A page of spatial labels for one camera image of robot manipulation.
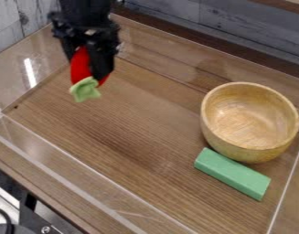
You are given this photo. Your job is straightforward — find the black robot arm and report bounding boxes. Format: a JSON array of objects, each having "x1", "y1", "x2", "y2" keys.
[{"x1": 48, "y1": 0, "x2": 122, "y2": 84}]

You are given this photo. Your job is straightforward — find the clear acrylic tray walls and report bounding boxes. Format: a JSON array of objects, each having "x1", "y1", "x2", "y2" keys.
[{"x1": 0, "y1": 18, "x2": 299, "y2": 234}]

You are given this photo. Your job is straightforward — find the black metal table frame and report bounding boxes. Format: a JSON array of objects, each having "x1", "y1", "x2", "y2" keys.
[{"x1": 16, "y1": 191, "x2": 76, "y2": 234}]

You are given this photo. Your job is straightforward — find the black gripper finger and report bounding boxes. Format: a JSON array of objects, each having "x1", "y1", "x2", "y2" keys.
[
  {"x1": 60, "y1": 37, "x2": 80, "y2": 60},
  {"x1": 87, "y1": 42, "x2": 119, "y2": 82}
]

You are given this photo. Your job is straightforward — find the green rectangular block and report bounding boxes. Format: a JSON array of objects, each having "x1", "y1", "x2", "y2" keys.
[{"x1": 194, "y1": 148, "x2": 271, "y2": 201}]

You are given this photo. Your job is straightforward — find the light wooden bowl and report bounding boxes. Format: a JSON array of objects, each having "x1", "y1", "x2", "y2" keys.
[{"x1": 201, "y1": 82, "x2": 299, "y2": 164}]

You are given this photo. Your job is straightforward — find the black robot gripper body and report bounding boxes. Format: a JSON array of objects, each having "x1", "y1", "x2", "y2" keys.
[{"x1": 47, "y1": 11, "x2": 122, "y2": 56}]

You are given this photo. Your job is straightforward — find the red plush strawberry toy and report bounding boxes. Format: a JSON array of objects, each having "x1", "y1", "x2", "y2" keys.
[{"x1": 70, "y1": 47, "x2": 110, "y2": 102}]

